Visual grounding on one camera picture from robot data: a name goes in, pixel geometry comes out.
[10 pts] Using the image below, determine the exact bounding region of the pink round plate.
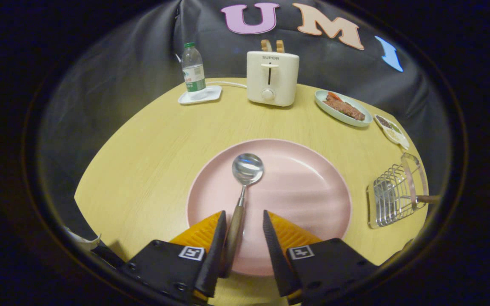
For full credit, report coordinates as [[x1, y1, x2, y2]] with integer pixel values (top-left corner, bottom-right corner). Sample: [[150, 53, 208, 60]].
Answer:
[[186, 139, 353, 278]]

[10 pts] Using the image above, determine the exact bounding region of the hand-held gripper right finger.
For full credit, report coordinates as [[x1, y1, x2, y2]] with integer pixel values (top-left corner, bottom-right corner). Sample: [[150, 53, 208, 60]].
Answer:
[[263, 210, 379, 306]]

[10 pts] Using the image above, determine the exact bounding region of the pale green plate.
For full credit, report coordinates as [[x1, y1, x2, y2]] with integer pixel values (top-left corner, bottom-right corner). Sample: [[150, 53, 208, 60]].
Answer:
[[314, 89, 373, 128]]

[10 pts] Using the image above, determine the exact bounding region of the white divided grain dish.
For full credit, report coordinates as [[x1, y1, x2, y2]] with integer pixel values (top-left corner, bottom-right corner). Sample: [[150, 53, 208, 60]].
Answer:
[[373, 114, 410, 150]]

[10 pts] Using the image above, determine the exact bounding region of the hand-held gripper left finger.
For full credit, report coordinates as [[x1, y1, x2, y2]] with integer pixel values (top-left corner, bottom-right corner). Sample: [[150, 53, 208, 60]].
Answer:
[[120, 210, 228, 306]]

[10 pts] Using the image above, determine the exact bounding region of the brown steak slice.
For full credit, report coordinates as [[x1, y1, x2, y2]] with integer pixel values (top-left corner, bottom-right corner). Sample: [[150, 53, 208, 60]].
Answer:
[[323, 96, 366, 121]]

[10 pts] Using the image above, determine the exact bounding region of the person's beige clothing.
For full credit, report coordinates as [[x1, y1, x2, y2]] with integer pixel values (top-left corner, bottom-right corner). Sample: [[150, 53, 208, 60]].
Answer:
[[62, 227, 102, 251]]

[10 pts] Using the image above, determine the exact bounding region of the cream white toaster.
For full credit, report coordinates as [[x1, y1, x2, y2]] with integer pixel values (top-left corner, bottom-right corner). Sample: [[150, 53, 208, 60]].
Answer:
[[246, 51, 300, 107]]

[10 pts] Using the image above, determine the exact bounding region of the metal spoon with wooden handle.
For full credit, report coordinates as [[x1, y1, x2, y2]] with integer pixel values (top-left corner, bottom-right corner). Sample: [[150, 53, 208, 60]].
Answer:
[[219, 153, 265, 279]]

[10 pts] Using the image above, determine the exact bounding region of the black backdrop cloth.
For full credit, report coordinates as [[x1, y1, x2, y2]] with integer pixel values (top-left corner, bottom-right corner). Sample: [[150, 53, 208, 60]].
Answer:
[[37, 0, 462, 264]]

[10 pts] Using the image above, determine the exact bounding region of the white toaster cable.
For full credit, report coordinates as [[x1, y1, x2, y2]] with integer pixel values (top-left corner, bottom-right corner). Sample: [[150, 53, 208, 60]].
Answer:
[[206, 81, 248, 89]]

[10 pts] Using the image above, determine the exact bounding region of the clear plastic water bottle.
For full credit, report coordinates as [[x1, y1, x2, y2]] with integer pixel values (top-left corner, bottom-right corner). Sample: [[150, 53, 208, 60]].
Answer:
[[181, 42, 207, 94]]

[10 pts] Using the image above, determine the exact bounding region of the metal wire basket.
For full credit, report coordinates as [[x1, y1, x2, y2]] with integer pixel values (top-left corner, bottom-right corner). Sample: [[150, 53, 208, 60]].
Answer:
[[366, 152, 428, 230]]

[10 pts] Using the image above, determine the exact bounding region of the white square coaster tray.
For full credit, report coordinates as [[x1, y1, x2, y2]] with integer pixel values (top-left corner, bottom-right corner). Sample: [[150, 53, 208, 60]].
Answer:
[[178, 85, 222, 105]]

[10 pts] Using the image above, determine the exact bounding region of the metal fork with wooden handle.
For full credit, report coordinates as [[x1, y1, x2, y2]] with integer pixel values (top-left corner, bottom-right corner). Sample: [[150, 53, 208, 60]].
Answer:
[[376, 181, 441, 211]]

